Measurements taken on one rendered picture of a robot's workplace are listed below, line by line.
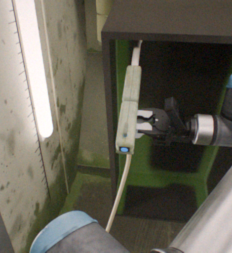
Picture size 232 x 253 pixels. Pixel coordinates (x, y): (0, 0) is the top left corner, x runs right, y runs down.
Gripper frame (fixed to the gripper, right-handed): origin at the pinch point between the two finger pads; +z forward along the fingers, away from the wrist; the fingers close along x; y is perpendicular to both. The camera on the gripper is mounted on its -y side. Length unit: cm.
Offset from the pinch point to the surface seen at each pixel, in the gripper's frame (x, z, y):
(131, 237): -1, -4, 149
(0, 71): 35, 60, 17
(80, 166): 63, 50, 165
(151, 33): 24.4, -5.8, -12.9
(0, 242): -26, 61, 75
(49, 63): 78, 57, 50
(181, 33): 24.5, -14.9, -13.1
